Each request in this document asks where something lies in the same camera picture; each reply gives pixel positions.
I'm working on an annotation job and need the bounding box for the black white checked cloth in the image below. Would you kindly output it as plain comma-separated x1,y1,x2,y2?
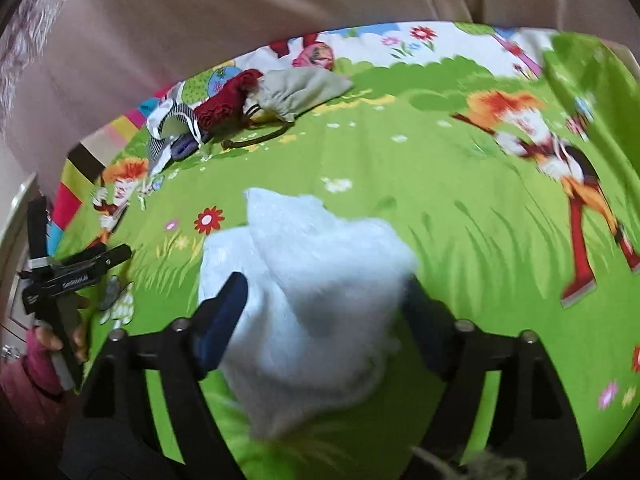
145,98,208,176

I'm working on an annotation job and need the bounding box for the purple knitted sock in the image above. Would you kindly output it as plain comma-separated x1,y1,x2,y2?
170,132,213,162

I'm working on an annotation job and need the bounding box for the red knitted hat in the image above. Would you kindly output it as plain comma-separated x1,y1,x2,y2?
194,68,264,131

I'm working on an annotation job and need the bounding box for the light blue towel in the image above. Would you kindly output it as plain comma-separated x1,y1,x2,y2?
198,188,418,439

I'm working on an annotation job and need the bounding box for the grey herringbone drawstring pouch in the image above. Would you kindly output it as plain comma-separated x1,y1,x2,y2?
221,67,354,150

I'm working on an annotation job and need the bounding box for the person left hand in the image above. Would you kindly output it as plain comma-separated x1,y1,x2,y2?
34,294,90,363

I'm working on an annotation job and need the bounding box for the white dresser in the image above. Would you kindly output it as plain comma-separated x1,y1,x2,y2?
0,174,40,365

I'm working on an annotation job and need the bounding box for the pink jacket sleeve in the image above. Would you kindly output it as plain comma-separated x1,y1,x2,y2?
1,327,76,462

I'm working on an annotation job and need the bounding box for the beige pink curtain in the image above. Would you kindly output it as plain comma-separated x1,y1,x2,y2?
1,0,639,195

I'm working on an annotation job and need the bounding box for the cartoon print green cloth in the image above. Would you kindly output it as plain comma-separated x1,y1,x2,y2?
46,20,640,480

